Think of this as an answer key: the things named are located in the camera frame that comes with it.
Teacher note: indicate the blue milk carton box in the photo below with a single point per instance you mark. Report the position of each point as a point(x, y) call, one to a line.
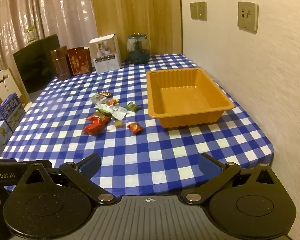
point(11, 111)

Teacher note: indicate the small red candy packet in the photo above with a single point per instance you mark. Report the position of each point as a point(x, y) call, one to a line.
point(135, 128)

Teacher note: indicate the brown red snack packet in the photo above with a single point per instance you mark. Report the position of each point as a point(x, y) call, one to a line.
point(105, 93)

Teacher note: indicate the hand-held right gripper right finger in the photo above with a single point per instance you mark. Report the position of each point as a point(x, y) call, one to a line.
point(208, 166)

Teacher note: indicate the silver snack wrapper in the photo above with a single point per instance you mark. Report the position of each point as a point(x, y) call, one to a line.
point(118, 112)

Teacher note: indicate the brown thermos flask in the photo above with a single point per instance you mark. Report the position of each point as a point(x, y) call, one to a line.
point(60, 63)

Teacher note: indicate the white cardboard box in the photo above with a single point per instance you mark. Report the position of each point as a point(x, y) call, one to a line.
point(0, 140)

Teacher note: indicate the dark glass jar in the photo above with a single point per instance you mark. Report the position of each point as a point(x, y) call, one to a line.
point(138, 51)

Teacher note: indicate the tan curtain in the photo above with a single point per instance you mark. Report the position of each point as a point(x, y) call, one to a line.
point(140, 10)

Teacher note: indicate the green edged snack packet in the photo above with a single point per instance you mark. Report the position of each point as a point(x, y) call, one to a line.
point(102, 110)

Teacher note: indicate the brown cube candy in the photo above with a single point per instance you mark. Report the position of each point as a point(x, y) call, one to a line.
point(118, 123)

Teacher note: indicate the beige network wall plate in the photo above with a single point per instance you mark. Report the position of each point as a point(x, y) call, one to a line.
point(247, 16)

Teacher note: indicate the red gift box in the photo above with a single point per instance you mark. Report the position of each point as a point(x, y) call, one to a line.
point(78, 61)

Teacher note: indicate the beige wall socket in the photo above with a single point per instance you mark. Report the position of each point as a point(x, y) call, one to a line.
point(202, 10)
point(193, 10)

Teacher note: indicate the green candy packet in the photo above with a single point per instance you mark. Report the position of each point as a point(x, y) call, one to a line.
point(132, 106)

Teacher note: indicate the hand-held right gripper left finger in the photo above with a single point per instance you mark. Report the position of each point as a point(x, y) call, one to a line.
point(91, 166)

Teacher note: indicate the white product box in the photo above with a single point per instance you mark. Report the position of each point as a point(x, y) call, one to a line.
point(106, 55)

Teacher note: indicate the orange plastic tray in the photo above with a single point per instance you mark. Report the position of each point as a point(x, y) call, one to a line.
point(185, 100)

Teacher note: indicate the large red snack packet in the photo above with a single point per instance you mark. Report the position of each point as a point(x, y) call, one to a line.
point(92, 128)
point(100, 118)

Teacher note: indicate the blue white checkered tablecloth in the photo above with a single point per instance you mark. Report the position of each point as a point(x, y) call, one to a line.
point(165, 142)

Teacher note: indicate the red orange candy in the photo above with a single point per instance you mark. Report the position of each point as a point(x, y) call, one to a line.
point(112, 101)

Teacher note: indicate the labelled glass jar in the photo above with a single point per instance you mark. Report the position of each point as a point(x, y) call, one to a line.
point(31, 35)

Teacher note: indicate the pink sheer curtain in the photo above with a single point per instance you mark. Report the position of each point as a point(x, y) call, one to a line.
point(52, 10)

